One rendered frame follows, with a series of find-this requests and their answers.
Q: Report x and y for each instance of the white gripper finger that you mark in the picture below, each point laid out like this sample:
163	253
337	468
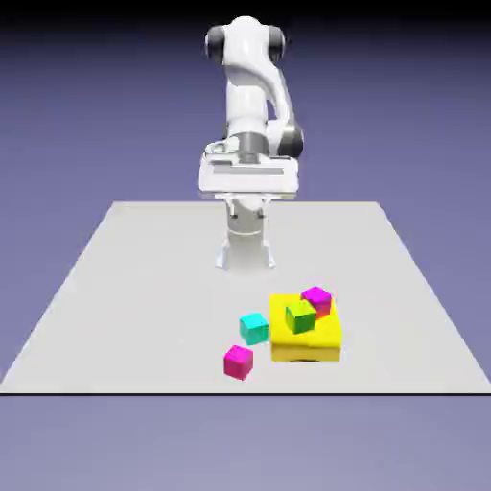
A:
231	207
262	207

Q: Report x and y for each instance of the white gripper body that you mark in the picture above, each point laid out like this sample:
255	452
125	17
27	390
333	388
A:
247	180

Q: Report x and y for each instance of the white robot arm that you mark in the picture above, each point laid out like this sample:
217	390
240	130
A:
245	103

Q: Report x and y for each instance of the small magenta cube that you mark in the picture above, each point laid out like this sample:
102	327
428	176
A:
318	297

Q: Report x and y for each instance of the small green cube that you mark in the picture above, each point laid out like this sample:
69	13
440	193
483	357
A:
300	317

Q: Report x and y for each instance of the small cyan cube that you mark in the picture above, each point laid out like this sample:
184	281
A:
254	328

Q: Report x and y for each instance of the small pink cube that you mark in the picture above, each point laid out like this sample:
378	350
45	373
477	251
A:
238	362

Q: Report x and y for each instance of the large yellow box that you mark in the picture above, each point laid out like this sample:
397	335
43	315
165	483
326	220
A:
326	333

